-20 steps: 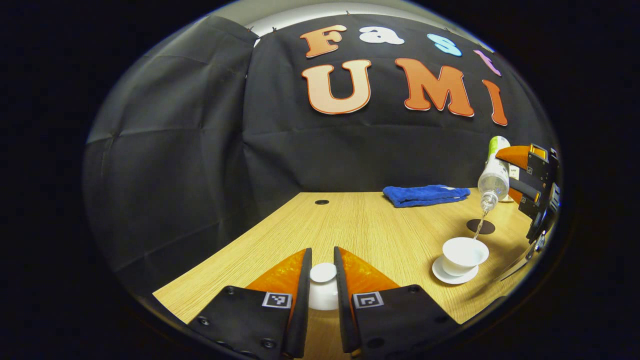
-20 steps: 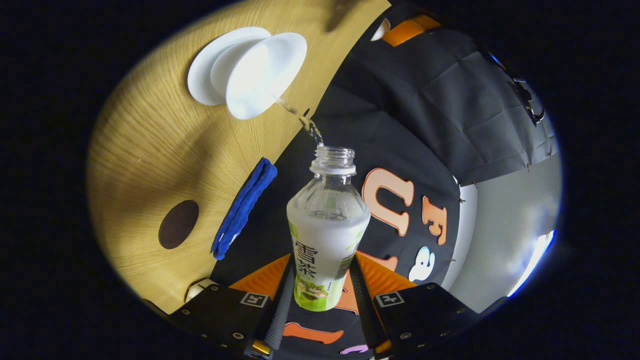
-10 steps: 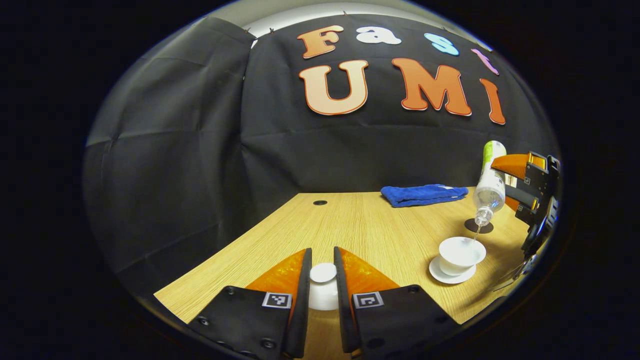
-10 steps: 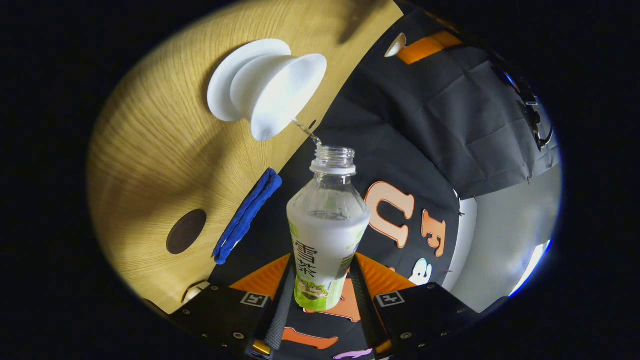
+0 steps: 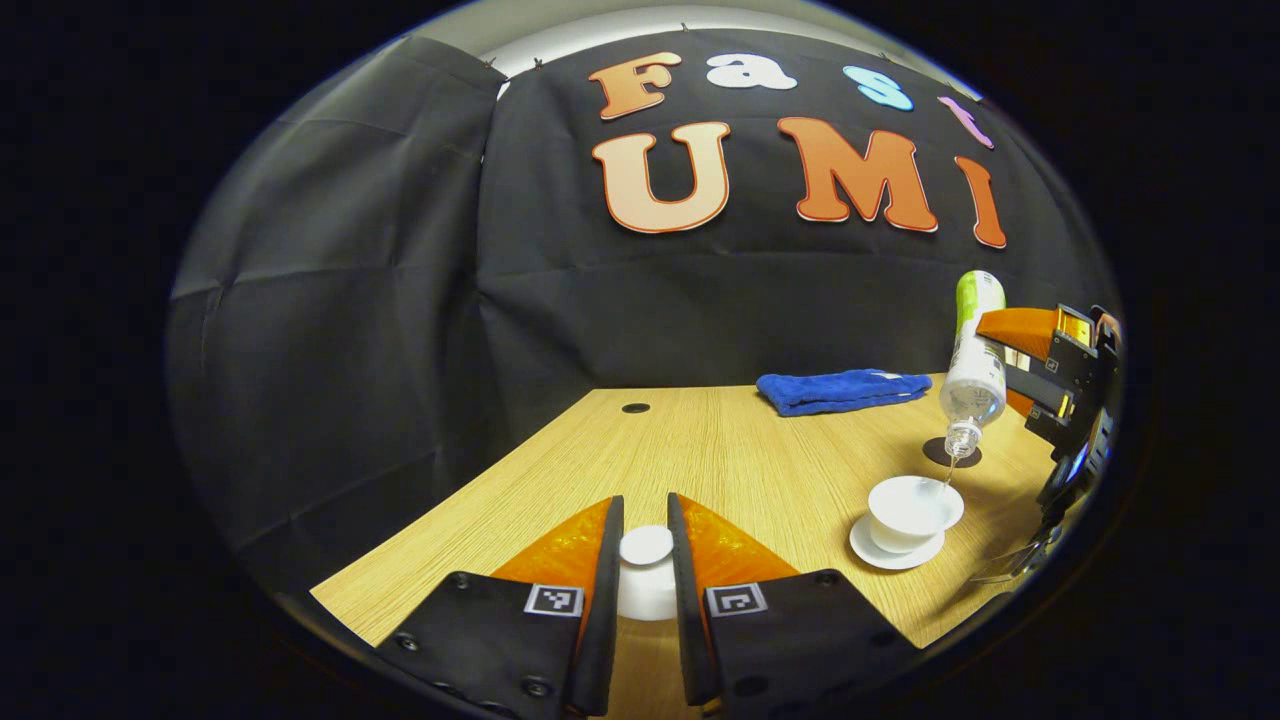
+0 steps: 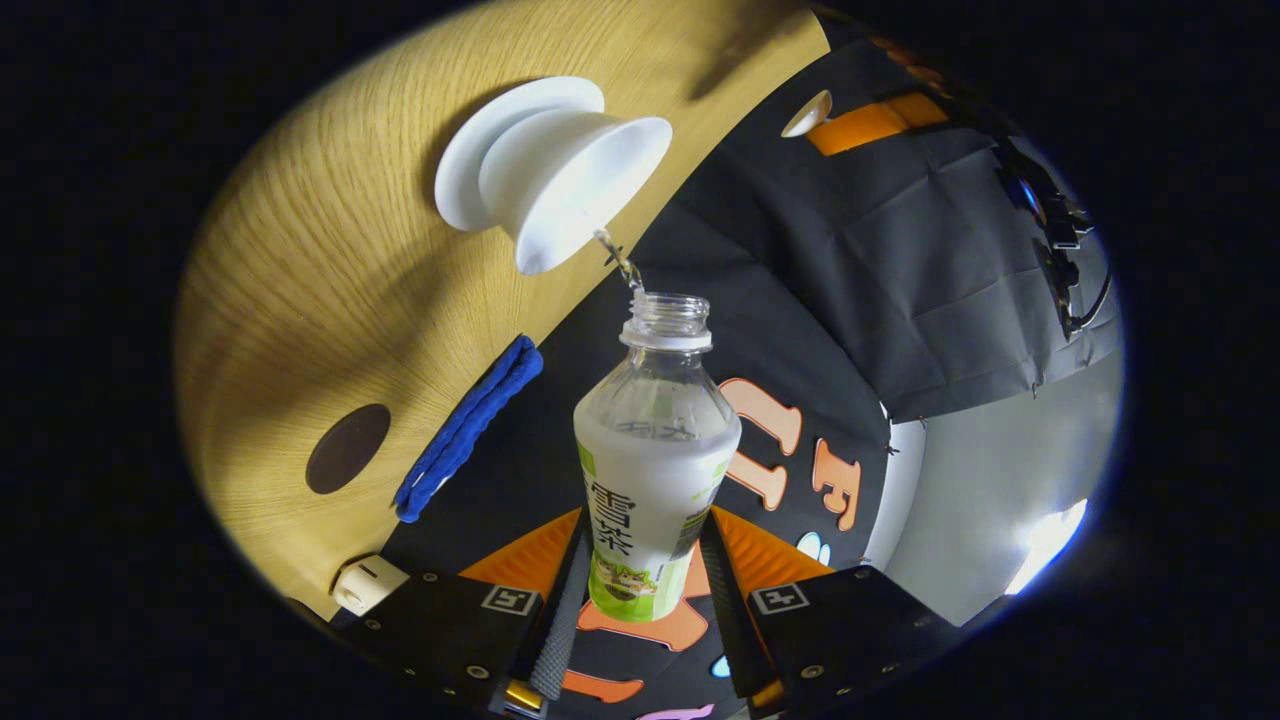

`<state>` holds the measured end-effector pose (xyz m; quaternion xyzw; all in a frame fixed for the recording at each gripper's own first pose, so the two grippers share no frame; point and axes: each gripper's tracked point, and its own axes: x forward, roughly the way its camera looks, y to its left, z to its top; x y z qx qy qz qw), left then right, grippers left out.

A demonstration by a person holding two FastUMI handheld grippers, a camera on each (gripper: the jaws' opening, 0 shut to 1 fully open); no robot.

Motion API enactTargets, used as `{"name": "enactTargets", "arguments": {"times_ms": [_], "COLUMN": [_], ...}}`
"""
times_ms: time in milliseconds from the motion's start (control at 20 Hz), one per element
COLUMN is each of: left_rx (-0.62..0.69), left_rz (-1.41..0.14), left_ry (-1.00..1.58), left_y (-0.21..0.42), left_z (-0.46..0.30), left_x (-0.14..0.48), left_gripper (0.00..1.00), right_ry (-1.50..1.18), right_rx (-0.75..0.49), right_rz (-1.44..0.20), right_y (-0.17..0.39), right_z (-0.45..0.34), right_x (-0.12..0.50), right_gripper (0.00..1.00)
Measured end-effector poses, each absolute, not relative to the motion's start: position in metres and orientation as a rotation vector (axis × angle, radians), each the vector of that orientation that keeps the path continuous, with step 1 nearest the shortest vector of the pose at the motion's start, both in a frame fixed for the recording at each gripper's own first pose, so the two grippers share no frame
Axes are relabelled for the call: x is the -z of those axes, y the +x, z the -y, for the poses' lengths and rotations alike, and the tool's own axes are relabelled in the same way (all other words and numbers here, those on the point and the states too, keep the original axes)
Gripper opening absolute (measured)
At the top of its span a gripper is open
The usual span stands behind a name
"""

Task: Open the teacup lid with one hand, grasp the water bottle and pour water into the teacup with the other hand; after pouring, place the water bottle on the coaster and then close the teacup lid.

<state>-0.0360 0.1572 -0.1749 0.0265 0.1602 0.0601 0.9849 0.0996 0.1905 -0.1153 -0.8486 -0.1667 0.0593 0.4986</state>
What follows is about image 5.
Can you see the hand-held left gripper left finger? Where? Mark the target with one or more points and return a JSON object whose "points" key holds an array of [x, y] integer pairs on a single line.
{"points": [[605, 620]]}

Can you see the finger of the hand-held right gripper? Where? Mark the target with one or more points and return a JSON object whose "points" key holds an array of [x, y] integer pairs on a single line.
{"points": [[1025, 330], [1040, 405]]}

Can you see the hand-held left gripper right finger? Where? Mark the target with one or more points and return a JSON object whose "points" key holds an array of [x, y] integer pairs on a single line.
{"points": [[685, 620]]}

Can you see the white teacup lid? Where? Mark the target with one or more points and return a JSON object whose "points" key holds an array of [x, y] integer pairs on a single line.
{"points": [[646, 575]]}

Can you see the clear water bottle green label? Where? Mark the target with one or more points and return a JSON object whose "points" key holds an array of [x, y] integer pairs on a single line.
{"points": [[972, 380]]}

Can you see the dark round coaster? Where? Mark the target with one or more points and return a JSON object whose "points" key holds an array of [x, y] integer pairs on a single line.
{"points": [[935, 455]]}

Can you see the white teacup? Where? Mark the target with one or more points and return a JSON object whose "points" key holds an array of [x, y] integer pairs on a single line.
{"points": [[912, 510]]}

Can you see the blue folded towel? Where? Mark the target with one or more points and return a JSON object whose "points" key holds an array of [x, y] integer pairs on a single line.
{"points": [[840, 390]]}

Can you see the white saucer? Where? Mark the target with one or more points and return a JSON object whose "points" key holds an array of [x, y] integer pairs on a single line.
{"points": [[885, 558]]}

